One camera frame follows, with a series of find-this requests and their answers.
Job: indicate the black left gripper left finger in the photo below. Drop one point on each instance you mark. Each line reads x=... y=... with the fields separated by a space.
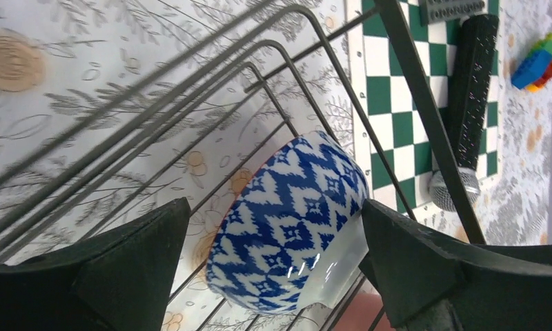
x=118 y=280

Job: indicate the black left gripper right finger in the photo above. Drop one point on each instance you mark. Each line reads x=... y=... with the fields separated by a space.
x=431 y=281

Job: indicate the white blue patterned bowl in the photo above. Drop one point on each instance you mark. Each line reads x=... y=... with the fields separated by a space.
x=294 y=236

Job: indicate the black wire dish rack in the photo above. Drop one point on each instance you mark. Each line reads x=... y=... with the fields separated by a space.
x=112 y=109

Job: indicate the pink ceramic mug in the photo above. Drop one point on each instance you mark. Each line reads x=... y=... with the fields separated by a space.
x=360 y=313

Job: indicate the green white chessboard mat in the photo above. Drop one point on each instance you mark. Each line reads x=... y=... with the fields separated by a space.
x=400 y=176

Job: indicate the colourful toy brick vehicle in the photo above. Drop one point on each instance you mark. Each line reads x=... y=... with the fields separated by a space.
x=535 y=71

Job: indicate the grey studded building plate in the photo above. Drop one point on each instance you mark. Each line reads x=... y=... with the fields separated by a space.
x=433 y=11

